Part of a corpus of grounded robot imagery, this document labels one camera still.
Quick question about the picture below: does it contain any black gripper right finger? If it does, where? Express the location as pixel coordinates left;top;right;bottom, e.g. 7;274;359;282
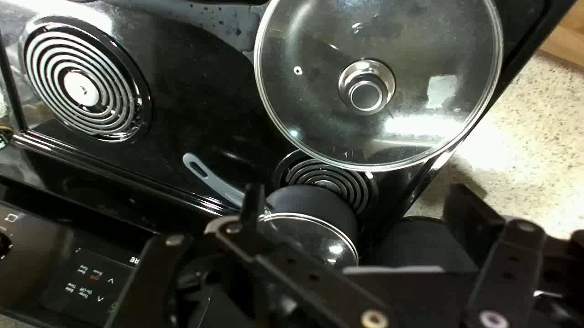
445;182;545;328

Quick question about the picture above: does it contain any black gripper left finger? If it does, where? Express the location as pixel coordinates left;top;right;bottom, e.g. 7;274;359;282
107;183;390;328

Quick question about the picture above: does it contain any small glass pot lid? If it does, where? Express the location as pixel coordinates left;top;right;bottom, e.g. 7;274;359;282
257;209;361;269

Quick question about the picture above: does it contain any black pan with lid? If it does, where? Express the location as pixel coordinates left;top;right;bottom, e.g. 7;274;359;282
251;0;505;172

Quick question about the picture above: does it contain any small black saucepan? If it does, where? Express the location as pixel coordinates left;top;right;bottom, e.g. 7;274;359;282
180;151;361;244

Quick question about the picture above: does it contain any electric coil burner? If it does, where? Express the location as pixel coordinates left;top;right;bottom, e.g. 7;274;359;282
20;19;151;143
271;149;379;214

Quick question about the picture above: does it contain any black electric stove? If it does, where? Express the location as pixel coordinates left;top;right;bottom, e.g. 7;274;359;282
0;0;576;328

